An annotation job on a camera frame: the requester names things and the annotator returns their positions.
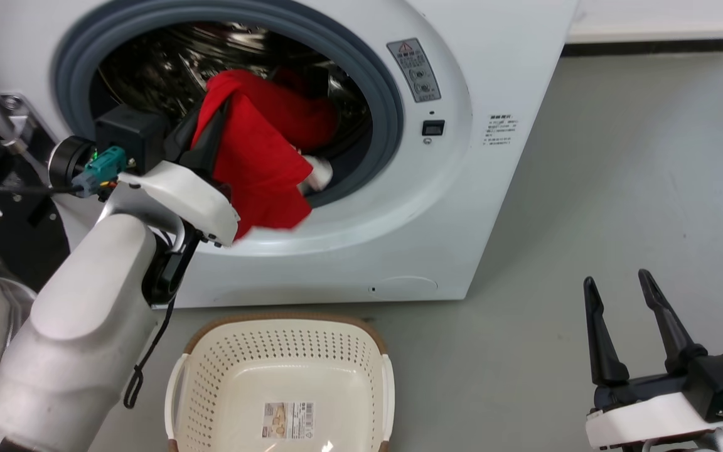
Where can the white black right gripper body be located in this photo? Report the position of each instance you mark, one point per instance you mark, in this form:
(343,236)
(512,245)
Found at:
(647,414)

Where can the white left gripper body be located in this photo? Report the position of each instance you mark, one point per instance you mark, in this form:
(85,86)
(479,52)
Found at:
(189,198)

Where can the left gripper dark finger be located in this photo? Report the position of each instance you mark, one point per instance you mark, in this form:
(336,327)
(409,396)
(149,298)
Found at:
(181,141)
(214,164)

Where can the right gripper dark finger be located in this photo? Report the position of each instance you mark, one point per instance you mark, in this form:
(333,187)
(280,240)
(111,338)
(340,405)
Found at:
(601,339)
(668,326)

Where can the red garment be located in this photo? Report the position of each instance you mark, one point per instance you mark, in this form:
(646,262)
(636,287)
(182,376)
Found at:
(261,163)

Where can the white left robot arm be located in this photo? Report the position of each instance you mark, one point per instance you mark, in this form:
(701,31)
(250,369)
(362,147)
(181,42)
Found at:
(79,314)

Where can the white front-load washing machine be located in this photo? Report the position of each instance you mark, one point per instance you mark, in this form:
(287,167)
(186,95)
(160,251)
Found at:
(499,207)

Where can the cream perforated laundry basket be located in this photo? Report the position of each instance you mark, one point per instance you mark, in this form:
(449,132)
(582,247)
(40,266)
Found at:
(283,370)

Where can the paper label in basket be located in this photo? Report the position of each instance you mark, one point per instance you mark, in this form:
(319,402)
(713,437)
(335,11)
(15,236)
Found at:
(288,420)

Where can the shiny steel washer drum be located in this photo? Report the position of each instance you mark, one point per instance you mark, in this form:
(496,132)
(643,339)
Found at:
(167,69)

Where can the white cloth piece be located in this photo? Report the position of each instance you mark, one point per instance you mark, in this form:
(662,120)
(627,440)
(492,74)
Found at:
(321,174)

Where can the metal door hinge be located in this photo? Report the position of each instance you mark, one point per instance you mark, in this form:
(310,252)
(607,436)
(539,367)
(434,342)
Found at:
(19,119)

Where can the grey rubber door gasket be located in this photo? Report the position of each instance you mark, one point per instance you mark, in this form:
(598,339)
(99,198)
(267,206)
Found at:
(381,94)

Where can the black door lock slot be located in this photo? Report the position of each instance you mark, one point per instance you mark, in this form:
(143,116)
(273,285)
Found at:
(433,128)

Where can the grey warning sticker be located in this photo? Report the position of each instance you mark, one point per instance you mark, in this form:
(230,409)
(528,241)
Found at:
(416,70)

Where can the small printed text label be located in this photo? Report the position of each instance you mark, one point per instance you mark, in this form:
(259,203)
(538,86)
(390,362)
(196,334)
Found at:
(500,130)

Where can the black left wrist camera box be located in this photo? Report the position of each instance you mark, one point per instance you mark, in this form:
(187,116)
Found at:
(129,135)

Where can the white wall baseboard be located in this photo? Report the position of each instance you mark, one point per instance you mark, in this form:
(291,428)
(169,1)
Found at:
(656,22)

